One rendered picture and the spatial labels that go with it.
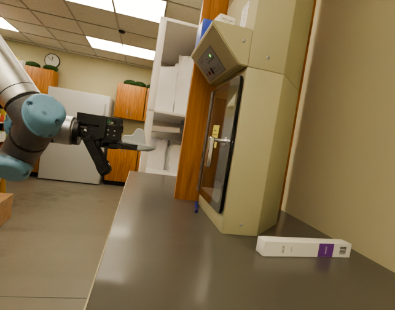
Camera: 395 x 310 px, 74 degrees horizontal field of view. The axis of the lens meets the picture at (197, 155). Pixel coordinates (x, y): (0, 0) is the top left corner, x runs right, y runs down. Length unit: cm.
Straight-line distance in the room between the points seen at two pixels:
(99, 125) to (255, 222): 51
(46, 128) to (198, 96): 67
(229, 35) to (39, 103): 49
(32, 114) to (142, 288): 37
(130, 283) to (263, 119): 53
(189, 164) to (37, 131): 65
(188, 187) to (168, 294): 68
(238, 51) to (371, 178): 55
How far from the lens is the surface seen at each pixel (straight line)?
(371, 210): 95
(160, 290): 49
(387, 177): 92
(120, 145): 70
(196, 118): 109
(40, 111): 58
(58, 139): 75
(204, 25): 99
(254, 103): 76
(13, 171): 69
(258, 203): 79
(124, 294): 47
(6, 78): 64
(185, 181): 110
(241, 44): 78
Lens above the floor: 119
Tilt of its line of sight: 3 degrees down
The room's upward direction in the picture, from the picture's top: 9 degrees clockwise
